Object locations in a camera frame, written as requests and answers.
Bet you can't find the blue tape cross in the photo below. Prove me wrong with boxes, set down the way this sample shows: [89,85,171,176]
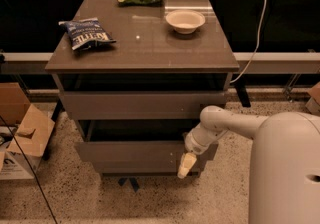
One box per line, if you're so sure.
[117,177,141,193]

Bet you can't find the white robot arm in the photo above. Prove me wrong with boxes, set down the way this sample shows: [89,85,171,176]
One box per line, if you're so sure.
[178,106,320,224]

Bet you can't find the grey drawer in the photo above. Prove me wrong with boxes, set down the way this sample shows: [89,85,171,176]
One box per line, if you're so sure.
[74,119,219,174]
[60,92,226,120]

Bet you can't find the cardboard box right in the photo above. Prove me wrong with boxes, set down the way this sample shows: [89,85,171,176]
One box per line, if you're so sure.
[306,82,320,116]

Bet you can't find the white cable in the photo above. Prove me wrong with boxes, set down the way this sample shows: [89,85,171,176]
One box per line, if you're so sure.
[229,0,268,85]

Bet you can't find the blue Kettle chips bag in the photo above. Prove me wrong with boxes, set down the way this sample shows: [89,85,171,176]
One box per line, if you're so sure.
[59,17,115,51]

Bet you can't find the black cable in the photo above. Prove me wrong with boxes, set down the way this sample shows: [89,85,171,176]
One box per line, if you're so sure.
[0,115,58,224]

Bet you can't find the grey top drawer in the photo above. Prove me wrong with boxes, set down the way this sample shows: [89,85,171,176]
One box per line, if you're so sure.
[60,92,226,120]

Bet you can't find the white bowl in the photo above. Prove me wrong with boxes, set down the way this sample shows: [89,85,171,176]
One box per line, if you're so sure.
[165,10,206,34]

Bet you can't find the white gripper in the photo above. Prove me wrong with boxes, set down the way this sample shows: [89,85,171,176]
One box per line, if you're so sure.
[177,124,227,179]

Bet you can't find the open cardboard box left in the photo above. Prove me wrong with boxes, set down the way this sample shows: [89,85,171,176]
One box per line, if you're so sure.
[0,83,55,180]

